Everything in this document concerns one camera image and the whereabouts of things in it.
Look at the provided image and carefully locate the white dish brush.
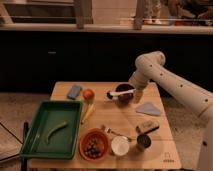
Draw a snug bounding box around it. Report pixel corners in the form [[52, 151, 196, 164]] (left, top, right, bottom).
[[106, 89, 135, 99]]

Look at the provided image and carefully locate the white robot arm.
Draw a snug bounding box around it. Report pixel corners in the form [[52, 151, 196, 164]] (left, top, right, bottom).
[[129, 51, 213, 171]]

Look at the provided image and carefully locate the dark brown bowl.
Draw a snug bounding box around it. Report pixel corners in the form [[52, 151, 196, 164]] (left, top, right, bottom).
[[115, 84, 133, 104]]

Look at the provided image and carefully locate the grey triangular cloth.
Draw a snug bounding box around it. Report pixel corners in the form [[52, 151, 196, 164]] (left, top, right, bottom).
[[135, 102, 161, 116]]

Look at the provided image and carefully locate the tan sponge block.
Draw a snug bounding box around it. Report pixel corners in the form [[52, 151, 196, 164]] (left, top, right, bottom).
[[136, 120, 159, 134]]

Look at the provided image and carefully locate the wooden table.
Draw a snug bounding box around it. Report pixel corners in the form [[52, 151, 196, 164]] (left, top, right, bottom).
[[28, 82, 181, 171]]

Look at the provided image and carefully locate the silver fork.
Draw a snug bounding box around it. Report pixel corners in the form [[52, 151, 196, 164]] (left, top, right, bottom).
[[101, 125, 135, 142]]

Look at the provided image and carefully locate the metal measuring cup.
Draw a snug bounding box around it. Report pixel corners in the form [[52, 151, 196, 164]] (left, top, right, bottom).
[[136, 128, 157, 151]]

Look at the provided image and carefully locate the yellow banana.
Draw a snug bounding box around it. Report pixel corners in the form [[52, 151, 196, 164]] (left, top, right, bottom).
[[81, 102, 94, 124]]

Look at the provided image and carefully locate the orange tomato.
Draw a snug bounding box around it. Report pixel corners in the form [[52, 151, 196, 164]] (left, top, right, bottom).
[[83, 89, 95, 100]]

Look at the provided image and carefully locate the white cup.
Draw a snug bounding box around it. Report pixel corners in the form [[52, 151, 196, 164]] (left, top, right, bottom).
[[111, 136, 130, 156]]

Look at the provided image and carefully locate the orange bowl with berries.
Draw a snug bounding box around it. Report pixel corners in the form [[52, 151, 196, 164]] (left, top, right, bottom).
[[78, 128, 109, 162]]

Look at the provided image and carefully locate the green bean pod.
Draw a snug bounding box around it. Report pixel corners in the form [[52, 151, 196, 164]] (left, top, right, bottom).
[[45, 122, 68, 145]]

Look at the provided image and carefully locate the green plastic tray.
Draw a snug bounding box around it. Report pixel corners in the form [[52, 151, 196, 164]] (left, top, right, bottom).
[[20, 101, 82, 160]]

